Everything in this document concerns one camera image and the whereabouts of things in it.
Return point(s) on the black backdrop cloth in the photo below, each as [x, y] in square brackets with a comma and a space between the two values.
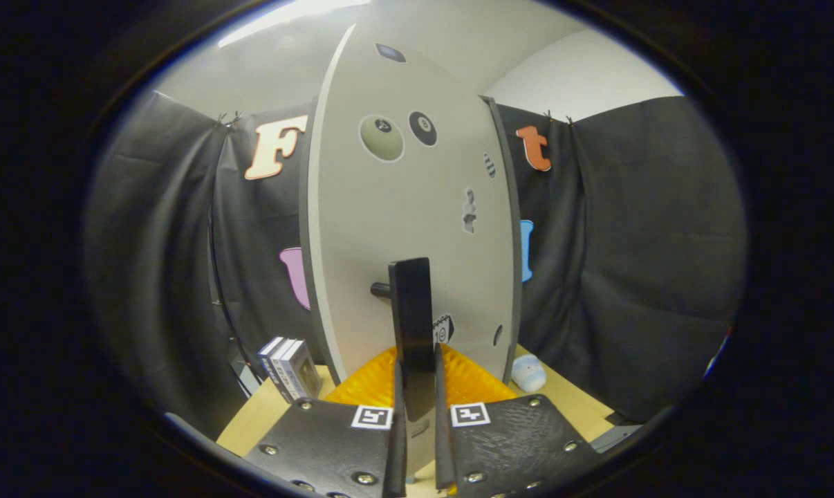
[652, 242]

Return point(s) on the white cabinet door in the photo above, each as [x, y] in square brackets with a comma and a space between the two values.
[389, 221]

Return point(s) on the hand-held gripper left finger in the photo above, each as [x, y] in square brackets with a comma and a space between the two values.
[327, 443]

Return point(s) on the grey cabinet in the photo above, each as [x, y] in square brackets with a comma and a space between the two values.
[516, 207]

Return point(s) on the grey metal stand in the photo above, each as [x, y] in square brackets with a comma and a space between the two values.
[244, 370]

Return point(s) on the grey cover book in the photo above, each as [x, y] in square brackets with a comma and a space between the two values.
[305, 373]

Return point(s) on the white spine book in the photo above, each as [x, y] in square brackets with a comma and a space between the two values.
[282, 370]

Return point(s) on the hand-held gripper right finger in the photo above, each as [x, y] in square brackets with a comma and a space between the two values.
[521, 443]

